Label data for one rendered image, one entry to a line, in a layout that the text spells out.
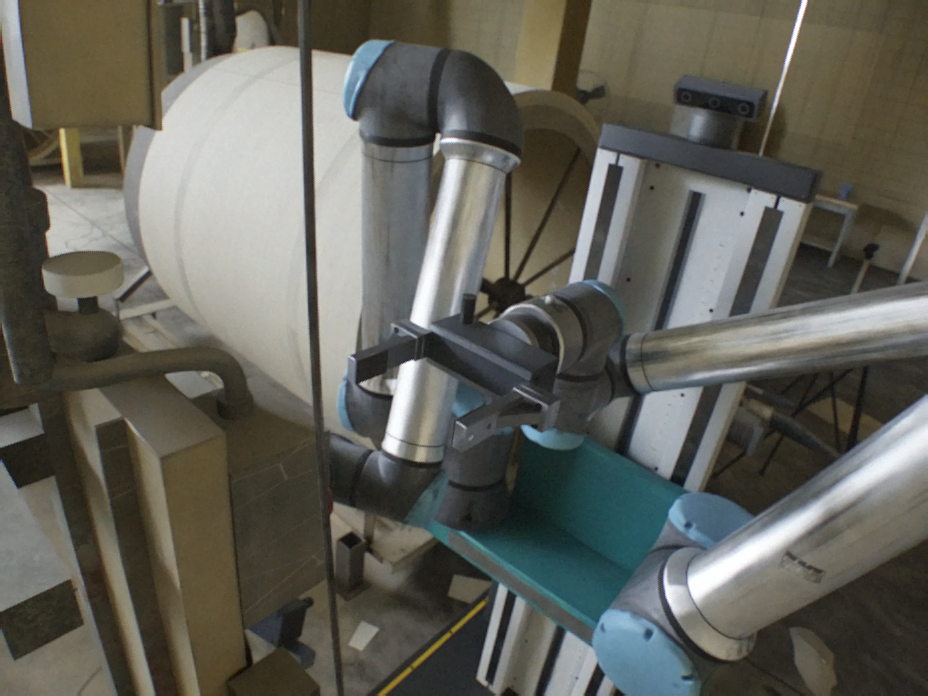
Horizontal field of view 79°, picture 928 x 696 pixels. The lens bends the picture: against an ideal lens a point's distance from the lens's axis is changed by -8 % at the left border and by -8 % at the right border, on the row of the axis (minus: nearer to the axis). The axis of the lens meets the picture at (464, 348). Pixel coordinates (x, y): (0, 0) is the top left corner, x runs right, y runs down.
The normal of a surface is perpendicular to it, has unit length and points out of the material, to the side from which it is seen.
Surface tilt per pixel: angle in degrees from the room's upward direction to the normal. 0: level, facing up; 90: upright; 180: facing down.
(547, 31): 90
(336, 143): 47
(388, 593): 0
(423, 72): 65
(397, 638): 0
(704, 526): 5
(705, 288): 90
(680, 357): 77
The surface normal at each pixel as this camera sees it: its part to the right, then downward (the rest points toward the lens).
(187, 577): 0.75, 0.39
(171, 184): -0.58, 0.00
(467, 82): -0.01, -0.09
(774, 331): -0.67, -0.26
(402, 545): 0.13, -0.88
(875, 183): -0.65, 0.27
